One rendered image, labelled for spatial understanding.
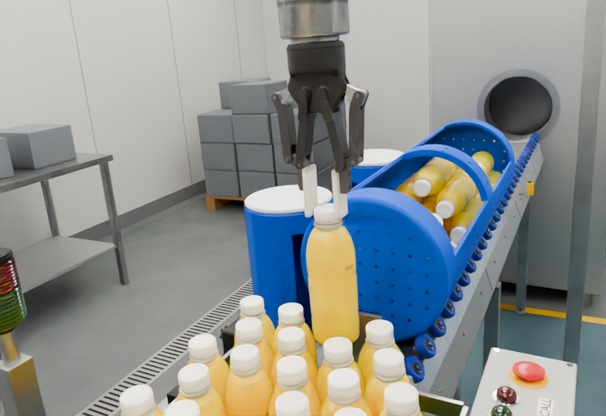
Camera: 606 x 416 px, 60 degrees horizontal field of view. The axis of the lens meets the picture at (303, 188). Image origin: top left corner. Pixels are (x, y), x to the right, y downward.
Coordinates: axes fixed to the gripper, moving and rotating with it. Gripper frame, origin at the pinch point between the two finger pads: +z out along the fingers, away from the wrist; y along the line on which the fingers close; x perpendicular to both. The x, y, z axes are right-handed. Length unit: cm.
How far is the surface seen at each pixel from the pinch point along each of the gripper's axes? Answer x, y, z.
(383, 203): -19.0, -1.7, 7.3
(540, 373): 4.1, -28.4, 18.7
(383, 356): 6.7, -10.2, 19.3
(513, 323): -202, -6, 130
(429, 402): -3.8, -13.3, 33.0
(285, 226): -62, 44, 31
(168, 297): -161, 196, 130
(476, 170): -61, -10, 12
